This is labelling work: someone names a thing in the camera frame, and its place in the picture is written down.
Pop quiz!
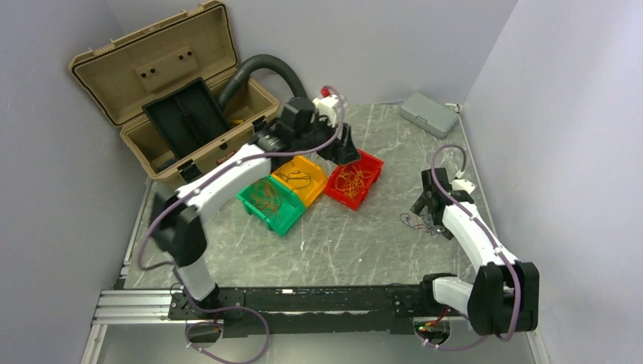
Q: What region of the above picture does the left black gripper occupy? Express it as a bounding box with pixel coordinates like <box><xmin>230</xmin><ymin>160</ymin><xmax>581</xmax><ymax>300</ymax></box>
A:
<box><xmin>293</xmin><ymin>112</ymin><xmax>360</xmax><ymax>166</ymax></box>

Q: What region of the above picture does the multicolour cable bundle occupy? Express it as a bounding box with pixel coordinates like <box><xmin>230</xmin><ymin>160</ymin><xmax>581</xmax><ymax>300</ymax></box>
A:
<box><xmin>399</xmin><ymin>211</ymin><xmax>443</xmax><ymax>237</ymax></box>

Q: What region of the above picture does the dark purple cable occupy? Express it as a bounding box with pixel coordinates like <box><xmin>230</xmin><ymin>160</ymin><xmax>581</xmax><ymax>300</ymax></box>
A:
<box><xmin>281</xmin><ymin>168</ymin><xmax>315</xmax><ymax>191</ymax></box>

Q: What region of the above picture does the red plastic bin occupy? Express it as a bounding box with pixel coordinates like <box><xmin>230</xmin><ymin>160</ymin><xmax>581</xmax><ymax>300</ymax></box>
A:
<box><xmin>324</xmin><ymin>149</ymin><xmax>384</xmax><ymax>211</ymax></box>

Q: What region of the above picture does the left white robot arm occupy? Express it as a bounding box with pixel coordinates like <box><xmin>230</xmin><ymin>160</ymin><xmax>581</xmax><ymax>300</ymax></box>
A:
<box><xmin>142</xmin><ymin>94</ymin><xmax>360</xmax><ymax>319</ymax></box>

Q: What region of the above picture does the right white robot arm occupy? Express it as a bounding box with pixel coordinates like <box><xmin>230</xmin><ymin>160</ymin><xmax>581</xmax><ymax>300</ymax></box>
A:
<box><xmin>412</xmin><ymin>168</ymin><xmax>540</xmax><ymax>337</ymax></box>

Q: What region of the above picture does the yellow plastic bin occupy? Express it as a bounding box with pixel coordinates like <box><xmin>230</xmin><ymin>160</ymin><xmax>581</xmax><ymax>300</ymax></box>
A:
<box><xmin>271</xmin><ymin>155</ymin><xmax>328</xmax><ymax>208</ymax></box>

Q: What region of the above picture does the green plastic bin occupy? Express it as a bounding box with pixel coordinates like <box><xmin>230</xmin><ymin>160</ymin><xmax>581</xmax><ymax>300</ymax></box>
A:
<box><xmin>237</xmin><ymin>176</ymin><xmax>306</xmax><ymax>237</ymax></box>

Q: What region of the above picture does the grey plastic case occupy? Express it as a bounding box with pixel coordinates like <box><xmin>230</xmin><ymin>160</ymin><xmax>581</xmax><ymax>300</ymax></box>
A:
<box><xmin>399</xmin><ymin>93</ymin><xmax>458</xmax><ymax>139</ymax></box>

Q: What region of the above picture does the black toolbox tray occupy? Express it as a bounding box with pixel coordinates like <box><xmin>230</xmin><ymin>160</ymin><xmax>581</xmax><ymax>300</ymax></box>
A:
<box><xmin>142</xmin><ymin>77</ymin><xmax>231</xmax><ymax>159</ymax></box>

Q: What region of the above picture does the tan plastic toolbox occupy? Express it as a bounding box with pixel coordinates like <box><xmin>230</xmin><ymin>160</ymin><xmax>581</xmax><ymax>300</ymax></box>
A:
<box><xmin>68</xmin><ymin>1</ymin><xmax>279</xmax><ymax>188</ymax></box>

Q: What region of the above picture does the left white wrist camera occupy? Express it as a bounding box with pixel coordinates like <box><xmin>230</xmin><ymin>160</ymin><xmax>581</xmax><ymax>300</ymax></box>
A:
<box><xmin>312</xmin><ymin>86</ymin><xmax>347</xmax><ymax>127</ymax></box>

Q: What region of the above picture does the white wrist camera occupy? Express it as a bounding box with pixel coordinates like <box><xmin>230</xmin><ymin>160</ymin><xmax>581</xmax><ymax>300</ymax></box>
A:
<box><xmin>312</xmin><ymin>86</ymin><xmax>347</xmax><ymax>127</ymax></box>
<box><xmin>451</xmin><ymin>178</ymin><xmax>477</xmax><ymax>195</ymax></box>

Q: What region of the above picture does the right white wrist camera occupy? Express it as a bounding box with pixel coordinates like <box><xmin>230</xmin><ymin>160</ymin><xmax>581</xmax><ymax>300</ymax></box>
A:
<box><xmin>451</xmin><ymin>178</ymin><xmax>477</xmax><ymax>195</ymax></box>

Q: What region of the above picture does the dark grey corrugated hose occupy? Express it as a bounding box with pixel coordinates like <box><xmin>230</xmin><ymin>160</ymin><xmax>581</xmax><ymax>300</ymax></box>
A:
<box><xmin>217</xmin><ymin>54</ymin><xmax>313</xmax><ymax>106</ymax></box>

